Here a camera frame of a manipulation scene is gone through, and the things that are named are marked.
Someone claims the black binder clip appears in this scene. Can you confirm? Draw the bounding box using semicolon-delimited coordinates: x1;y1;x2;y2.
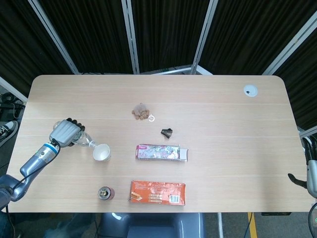
160;127;174;139

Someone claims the white partition post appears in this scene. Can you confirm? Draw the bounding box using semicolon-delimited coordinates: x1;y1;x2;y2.
190;0;218;74
0;76;28;103
27;0;80;74
262;17;317;75
120;0;141;74

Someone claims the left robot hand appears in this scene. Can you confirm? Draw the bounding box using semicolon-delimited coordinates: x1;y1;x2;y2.
49;118;86;149

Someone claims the orange snack box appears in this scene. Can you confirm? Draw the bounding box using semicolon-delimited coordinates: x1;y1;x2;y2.
128;180;186;206

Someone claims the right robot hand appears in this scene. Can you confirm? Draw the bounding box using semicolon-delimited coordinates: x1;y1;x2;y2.
287;135;317;199

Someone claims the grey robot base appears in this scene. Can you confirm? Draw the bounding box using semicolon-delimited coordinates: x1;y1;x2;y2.
98;212;206;238

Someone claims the red beverage can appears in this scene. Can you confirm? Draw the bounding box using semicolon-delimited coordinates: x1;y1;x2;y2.
97;186;115;201

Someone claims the plush turtle keychain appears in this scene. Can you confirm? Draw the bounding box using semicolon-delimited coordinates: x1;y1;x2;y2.
131;103;156;122

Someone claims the white cable grommet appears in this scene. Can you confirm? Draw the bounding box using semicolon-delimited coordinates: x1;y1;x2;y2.
243;84;259;97

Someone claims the floral toothpaste box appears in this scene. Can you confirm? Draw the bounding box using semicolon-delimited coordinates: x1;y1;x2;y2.
135;143;189;162

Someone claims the black and white sneaker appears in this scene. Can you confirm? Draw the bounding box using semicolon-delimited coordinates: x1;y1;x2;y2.
0;120;19;147

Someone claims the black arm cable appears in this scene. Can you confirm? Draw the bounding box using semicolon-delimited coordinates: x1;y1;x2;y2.
4;166;43;214

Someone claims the black curtain panel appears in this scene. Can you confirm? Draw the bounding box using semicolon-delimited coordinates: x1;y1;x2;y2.
274;32;317;131
200;0;317;75
131;0;211;72
0;0;75;100
39;0;134;74

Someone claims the transparent plastic water bottle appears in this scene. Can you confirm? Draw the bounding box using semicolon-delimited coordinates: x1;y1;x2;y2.
74;132;98;149

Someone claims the white floral paper cup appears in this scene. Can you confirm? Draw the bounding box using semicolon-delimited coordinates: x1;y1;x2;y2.
93;143;112;163

